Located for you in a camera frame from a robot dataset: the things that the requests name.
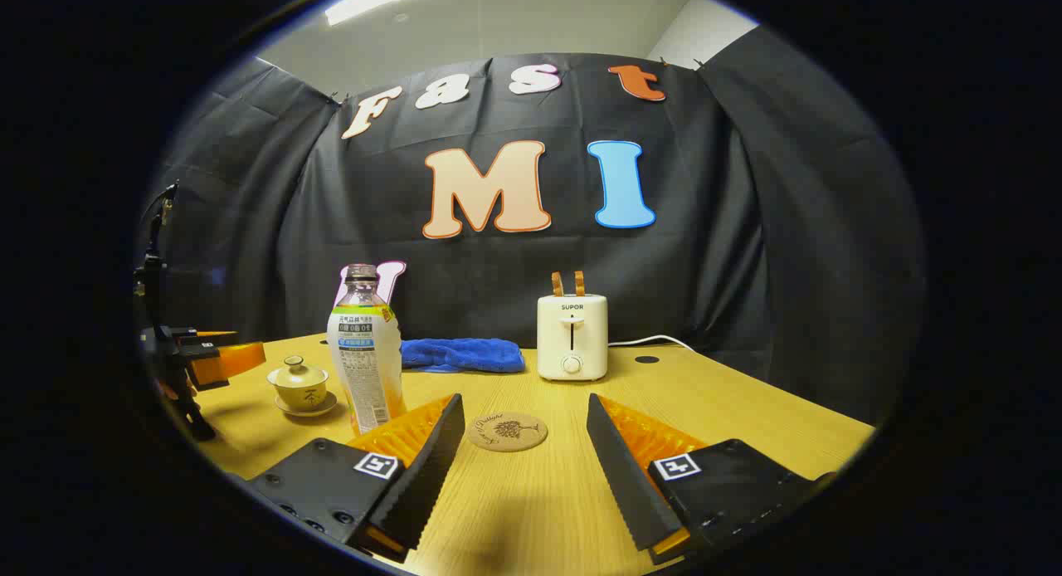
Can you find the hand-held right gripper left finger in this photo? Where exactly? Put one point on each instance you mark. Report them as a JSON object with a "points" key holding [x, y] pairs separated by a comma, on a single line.
{"points": [[423, 485]]}

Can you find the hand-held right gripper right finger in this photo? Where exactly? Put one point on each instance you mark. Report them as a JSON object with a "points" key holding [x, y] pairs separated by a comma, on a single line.
{"points": [[626, 485]]}

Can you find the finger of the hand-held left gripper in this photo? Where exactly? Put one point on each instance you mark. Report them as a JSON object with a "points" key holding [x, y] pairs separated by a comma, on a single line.
{"points": [[241, 360], [195, 345]]}

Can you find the yellow ceramic teacup lid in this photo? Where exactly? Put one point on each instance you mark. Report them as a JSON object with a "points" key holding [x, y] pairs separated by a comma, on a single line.
{"points": [[297, 373]]}

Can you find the round wooden coaster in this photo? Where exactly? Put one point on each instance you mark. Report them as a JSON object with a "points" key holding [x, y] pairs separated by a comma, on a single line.
{"points": [[507, 432]]}

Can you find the clear plastic water bottle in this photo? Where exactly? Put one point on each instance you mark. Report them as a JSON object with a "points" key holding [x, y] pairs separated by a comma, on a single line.
{"points": [[365, 360]]}

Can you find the blue towel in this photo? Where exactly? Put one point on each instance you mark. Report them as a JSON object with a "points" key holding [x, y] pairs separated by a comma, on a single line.
{"points": [[465, 354]]}

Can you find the white toaster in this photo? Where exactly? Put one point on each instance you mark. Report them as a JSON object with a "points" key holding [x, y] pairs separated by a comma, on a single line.
{"points": [[572, 335]]}

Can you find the toast slice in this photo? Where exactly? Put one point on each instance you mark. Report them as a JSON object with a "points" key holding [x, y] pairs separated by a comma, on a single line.
{"points": [[579, 283], [558, 284]]}

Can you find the black backdrop cloth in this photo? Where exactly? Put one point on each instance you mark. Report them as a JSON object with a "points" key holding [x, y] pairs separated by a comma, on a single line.
{"points": [[705, 252]]}

